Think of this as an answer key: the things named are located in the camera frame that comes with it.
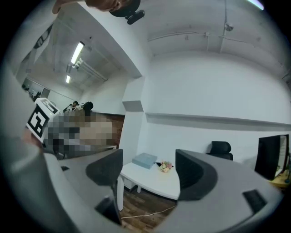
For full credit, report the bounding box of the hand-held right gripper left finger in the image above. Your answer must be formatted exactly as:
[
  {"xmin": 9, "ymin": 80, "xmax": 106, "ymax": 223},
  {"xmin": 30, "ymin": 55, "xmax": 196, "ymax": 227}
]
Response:
[{"xmin": 43, "ymin": 148, "xmax": 124, "ymax": 233}]

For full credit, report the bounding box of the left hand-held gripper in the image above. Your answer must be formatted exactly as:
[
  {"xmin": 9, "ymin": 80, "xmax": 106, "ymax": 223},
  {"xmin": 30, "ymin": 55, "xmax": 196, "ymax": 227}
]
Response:
[{"xmin": 25, "ymin": 97, "xmax": 60, "ymax": 144}]

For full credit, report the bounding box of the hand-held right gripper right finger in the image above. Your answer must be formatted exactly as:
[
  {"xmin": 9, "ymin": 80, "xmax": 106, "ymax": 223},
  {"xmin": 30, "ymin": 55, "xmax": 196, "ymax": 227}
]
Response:
[{"xmin": 159, "ymin": 149, "xmax": 285, "ymax": 233}]

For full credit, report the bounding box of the person's left forearm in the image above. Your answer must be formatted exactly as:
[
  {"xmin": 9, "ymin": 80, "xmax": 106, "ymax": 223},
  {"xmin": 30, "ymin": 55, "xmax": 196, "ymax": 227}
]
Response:
[{"xmin": 1, "ymin": 130, "xmax": 60, "ymax": 233}]

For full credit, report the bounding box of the grey-blue flat box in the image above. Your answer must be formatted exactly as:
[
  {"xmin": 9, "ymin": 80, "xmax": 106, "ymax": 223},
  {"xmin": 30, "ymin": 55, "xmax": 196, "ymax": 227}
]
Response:
[{"xmin": 132, "ymin": 152, "xmax": 158, "ymax": 170}]

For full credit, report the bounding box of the brown brick partition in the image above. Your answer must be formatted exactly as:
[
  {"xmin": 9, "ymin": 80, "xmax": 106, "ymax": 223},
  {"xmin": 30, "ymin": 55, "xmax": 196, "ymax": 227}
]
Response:
[{"xmin": 110, "ymin": 114, "xmax": 125, "ymax": 147}]

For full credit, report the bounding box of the black office chair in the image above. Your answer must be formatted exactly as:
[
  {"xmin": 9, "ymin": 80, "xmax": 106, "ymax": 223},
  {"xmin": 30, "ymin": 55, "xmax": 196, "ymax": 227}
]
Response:
[{"xmin": 206, "ymin": 141, "xmax": 234, "ymax": 161}]

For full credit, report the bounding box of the white table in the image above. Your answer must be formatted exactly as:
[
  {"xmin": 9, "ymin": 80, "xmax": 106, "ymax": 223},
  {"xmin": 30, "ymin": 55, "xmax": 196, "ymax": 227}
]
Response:
[{"xmin": 116, "ymin": 161, "xmax": 181, "ymax": 211}]

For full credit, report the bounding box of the black monitor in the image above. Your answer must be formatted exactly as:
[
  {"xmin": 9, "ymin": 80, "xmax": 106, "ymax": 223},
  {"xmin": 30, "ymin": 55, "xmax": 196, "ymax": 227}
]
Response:
[{"xmin": 254, "ymin": 134, "xmax": 290, "ymax": 181}]

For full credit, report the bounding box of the yellow round table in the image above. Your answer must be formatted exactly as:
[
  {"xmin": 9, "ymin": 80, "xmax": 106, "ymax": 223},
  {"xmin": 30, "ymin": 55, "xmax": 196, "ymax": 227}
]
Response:
[{"xmin": 269, "ymin": 170, "xmax": 291, "ymax": 188}]

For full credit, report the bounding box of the small flower bouquet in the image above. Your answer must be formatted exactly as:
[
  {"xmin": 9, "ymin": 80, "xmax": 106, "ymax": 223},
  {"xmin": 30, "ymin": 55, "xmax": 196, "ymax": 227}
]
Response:
[{"xmin": 159, "ymin": 161, "xmax": 174, "ymax": 174}]

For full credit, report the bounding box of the long ceiling light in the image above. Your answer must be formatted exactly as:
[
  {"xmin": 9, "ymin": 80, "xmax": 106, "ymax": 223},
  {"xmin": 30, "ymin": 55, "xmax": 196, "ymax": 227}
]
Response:
[{"xmin": 70, "ymin": 41, "xmax": 85, "ymax": 65}]

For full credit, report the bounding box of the person's face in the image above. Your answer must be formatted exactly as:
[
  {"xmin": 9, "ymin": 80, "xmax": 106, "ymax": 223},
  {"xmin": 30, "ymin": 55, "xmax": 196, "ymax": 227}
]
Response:
[{"xmin": 85, "ymin": 0, "xmax": 121, "ymax": 12}]

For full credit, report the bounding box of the white floor cable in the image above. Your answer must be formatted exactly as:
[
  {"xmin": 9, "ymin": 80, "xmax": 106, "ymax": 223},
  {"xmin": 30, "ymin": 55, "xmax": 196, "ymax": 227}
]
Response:
[{"xmin": 120, "ymin": 205, "xmax": 177, "ymax": 220}]

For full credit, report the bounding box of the black head-worn camera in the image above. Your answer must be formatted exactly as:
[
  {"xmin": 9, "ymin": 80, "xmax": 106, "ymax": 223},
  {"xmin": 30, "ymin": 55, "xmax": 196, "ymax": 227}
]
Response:
[{"xmin": 109, "ymin": 0, "xmax": 146, "ymax": 25}]

